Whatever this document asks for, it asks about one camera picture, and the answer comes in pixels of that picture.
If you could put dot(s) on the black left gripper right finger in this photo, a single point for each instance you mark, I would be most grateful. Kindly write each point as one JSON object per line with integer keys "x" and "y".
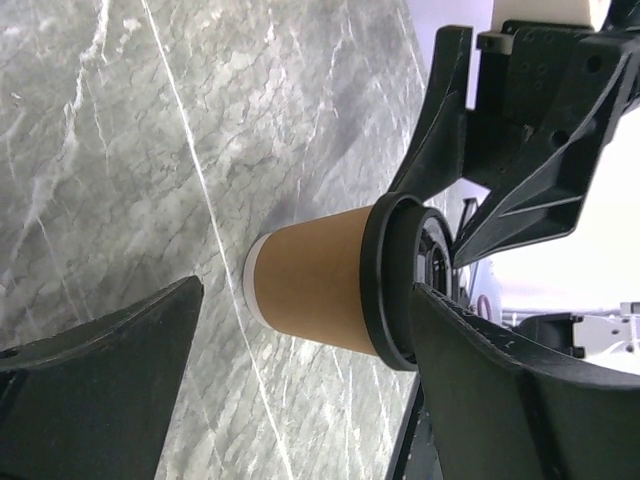
{"x": 505, "y": 407}

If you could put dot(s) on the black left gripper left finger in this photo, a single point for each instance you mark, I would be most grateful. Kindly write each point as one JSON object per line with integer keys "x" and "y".
{"x": 96, "y": 401}

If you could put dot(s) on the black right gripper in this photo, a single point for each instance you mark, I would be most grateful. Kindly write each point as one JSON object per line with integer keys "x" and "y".
{"x": 549, "y": 99}

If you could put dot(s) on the brown paper coffee cup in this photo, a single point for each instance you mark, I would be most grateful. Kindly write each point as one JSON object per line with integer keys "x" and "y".
{"x": 303, "y": 280}

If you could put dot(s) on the black plastic cup lid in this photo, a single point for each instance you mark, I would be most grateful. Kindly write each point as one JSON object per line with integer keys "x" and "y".
{"x": 404, "y": 243}

